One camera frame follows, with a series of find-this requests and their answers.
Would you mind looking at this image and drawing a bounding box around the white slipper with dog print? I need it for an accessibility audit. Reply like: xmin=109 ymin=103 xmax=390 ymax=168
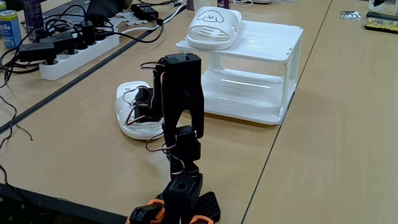
xmin=115 ymin=80 xmax=165 ymax=141
xmin=185 ymin=6 xmax=243 ymax=50

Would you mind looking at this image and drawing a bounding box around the white plastic shoe rack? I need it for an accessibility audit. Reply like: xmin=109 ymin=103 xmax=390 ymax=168
xmin=175 ymin=18 xmax=304 ymax=126

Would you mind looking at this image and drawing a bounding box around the white power strip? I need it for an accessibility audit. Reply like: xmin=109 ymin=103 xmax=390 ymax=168
xmin=39 ymin=33 xmax=121 ymax=82

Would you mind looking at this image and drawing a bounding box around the black power adapter brick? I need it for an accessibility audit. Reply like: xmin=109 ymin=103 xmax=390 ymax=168
xmin=130 ymin=2 xmax=159 ymax=21

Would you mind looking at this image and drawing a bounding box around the black power plug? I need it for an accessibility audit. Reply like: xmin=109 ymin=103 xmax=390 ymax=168
xmin=80 ymin=20 xmax=96 ymax=46

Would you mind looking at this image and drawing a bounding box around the black plug adapter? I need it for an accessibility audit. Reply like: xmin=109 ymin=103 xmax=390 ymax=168
xmin=17 ymin=42 xmax=58 ymax=65
xmin=42 ymin=30 xmax=77 ymax=55

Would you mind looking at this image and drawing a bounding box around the orange and black table clamp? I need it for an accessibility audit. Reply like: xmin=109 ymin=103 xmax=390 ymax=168
xmin=188 ymin=191 xmax=222 ymax=224
xmin=126 ymin=198 xmax=166 ymax=224

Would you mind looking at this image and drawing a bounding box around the tall purple drink can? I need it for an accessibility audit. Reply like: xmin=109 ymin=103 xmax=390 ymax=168
xmin=22 ymin=0 xmax=46 ymax=41

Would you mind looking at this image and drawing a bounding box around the blue drink can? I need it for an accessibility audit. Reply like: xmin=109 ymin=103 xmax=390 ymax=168
xmin=0 ymin=9 xmax=23 ymax=49

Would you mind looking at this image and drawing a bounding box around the silver foil packet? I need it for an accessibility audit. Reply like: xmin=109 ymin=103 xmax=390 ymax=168
xmin=340 ymin=10 xmax=362 ymax=21

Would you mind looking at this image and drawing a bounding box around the yellow and black box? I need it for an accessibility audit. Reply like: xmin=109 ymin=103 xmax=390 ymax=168
xmin=364 ymin=11 xmax=398 ymax=34

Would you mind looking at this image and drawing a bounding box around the clear plastic box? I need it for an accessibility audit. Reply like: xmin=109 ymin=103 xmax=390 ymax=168
xmin=368 ymin=0 xmax=398 ymax=16

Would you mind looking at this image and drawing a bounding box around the white power cable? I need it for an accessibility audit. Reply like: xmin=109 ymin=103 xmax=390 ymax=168
xmin=119 ymin=3 xmax=187 ymax=35

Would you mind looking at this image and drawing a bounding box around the black power cable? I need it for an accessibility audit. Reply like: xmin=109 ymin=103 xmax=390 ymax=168
xmin=93 ymin=17 xmax=165 ymax=44

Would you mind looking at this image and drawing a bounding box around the white printed bracket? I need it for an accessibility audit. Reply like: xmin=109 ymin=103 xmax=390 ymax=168
xmin=107 ymin=11 xmax=149 ymax=29

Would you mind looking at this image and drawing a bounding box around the thin black cable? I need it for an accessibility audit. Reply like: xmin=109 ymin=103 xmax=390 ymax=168
xmin=0 ymin=95 xmax=34 ymax=149

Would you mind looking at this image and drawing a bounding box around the coiled white cable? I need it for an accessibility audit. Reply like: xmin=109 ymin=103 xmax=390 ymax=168
xmin=231 ymin=0 xmax=254 ymax=8

